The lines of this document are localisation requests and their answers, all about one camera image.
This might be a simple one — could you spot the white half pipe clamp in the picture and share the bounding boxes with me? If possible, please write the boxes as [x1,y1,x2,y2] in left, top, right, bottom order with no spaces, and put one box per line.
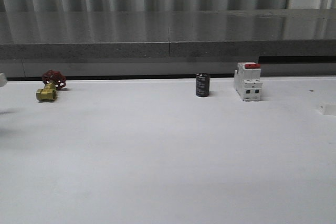
[318,103,336,116]
[0,73,7,87]

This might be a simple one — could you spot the grey stone counter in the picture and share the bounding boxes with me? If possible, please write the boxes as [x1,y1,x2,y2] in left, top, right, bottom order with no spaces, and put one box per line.
[1,9,335,79]

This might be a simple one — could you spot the white circuit breaker red switch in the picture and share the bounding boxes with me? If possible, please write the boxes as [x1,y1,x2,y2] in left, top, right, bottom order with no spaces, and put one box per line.
[234,62,263,102]

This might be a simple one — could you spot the brass valve red handwheel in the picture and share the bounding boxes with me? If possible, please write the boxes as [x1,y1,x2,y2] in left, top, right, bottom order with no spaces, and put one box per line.
[36,70,66,101]

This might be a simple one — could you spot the black cylindrical capacitor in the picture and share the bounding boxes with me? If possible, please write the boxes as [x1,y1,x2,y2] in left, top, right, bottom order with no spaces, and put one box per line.
[196,73,211,97]

